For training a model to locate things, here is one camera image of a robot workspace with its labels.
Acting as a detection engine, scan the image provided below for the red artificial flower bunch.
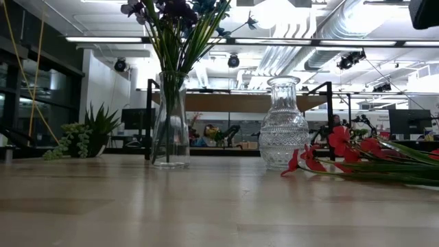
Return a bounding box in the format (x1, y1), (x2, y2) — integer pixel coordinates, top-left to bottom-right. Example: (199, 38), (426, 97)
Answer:
(327, 125), (439, 162)
(280, 143), (439, 188)

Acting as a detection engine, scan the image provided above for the patterned clear glass vase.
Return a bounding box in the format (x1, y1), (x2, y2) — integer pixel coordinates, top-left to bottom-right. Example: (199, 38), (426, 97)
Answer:
(259, 75), (310, 172)

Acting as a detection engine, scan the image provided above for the blue artificial flower bunch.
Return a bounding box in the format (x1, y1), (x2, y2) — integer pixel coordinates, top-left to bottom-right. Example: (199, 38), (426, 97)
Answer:
(164, 0), (259, 164)

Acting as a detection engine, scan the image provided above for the purple artificial flower stem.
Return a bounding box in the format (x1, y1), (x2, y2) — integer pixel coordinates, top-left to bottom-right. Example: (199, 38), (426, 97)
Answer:
(154, 0), (202, 164)
(119, 0), (179, 164)

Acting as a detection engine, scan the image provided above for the wooden shelf with black legs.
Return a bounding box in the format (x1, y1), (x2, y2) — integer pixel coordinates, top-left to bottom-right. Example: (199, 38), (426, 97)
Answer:
(144, 78), (335, 162)

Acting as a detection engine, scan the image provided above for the white LED light bar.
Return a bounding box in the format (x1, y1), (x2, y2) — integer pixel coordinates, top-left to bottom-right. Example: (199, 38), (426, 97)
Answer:
(403, 40), (439, 47)
(64, 36), (143, 43)
(235, 38), (311, 45)
(320, 40), (397, 47)

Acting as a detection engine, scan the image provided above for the black computer monitor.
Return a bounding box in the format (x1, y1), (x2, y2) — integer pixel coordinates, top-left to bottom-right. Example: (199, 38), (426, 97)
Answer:
(388, 108), (432, 137)
(121, 108), (156, 130)

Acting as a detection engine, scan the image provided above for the background flower arrangement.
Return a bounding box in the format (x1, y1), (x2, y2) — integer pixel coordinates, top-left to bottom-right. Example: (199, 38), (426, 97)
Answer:
(187, 112), (204, 140)

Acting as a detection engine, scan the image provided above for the smooth clear glass vase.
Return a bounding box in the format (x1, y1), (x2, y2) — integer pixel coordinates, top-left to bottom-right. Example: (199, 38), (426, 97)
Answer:
(150, 71), (191, 169)

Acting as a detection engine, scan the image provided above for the potted artificial succulent plant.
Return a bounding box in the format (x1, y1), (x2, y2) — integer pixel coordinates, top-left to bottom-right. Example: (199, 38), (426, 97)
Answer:
(43, 102), (121, 161)

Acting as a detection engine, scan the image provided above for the silver ventilation duct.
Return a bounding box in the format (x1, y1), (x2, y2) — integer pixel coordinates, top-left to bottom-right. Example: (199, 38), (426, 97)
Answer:
(303, 0), (381, 71)

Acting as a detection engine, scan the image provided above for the yellow hanging cable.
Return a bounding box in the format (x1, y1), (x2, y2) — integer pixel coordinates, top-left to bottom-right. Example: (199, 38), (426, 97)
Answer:
(29, 6), (46, 139)
(1, 0), (60, 145)

